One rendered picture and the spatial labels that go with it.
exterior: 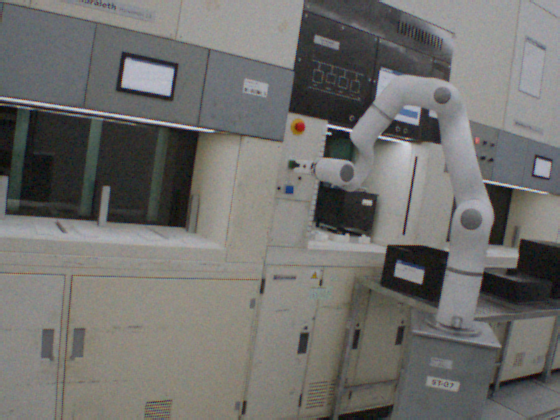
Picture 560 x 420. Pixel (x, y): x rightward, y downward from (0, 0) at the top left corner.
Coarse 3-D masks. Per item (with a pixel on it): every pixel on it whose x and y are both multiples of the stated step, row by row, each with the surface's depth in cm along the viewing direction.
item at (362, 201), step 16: (320, 192) 267; (336, 192) 257; (352, 192) 254; (320, 208) 266; (336, 208) 256; (352, 208) 256; (368, 208) 261; (336, 224) 259; (352, 224) 257; (368, 224) 263
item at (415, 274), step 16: (400, 256) 215; (416, 256) 210; (432, 256) 204; (448, 256) 229; (384, 272) 221; (400, 272) 215; (416, 272) 209; (432, 272) 204; (400, 288) 215; (416, 288) 209; (432, 288) 203
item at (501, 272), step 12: (492, 276) 230; (504, 276) 228; (516, 276) 232; (528, 276) 238; (480, 288) 235; (492, 288) 230; (504, 288) 225; (516, 288) 219; (528, 288) 222; (540, 288) 228; (504, 300) 224; (516, 300) 219; (528, 300) 224; (540, 300) 230
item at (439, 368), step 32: (416, 320) 172; (416, 352) 161; (448, 352) 158; (480, 352) 156; (416, 384) 161; (448, 384) 159; (480, 384) 157; (416, 416) 162; (448, 416) 159; (480, 416) 157
